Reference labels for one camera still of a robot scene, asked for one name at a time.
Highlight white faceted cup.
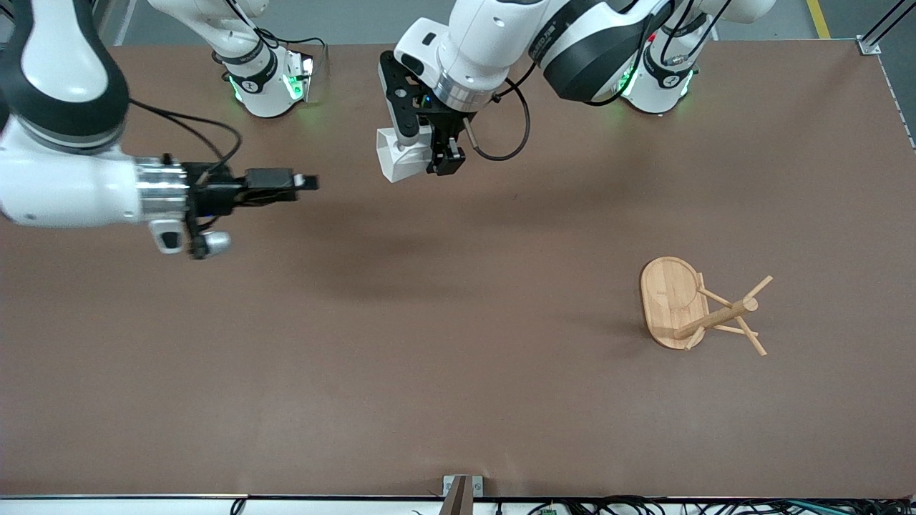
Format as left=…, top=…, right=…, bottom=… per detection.
left=376, top=127, right=434, bottom=183

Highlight wooden cup rack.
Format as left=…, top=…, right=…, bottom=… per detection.
left=639, top=256, right=775, bottom=357

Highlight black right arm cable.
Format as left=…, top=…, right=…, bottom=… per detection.
left=129, top=99, right=243, bottom=177

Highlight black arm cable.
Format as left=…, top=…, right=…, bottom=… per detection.
left=129, top=99, right=243, bottom=177
left=464, top=77, right=532, bottom=162

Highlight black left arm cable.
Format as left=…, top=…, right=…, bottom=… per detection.
left=464, top=77, right=532, bottom=162

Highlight black right base cable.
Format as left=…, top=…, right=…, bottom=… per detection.
left=256, top=29, right=328, bottom=72

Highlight metal edge bracket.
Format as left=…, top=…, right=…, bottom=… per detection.
left=442, top=475, right=484, bottom=499

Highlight brown camera post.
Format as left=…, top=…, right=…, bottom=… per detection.
left=439, top=476, right=473, bottom=515

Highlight tangled black cables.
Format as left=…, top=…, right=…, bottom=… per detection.
left=565, top=495, right=916, bottom=515

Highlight black frame bars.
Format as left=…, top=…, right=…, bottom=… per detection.
left=862, top=0, right=916, bottom=44

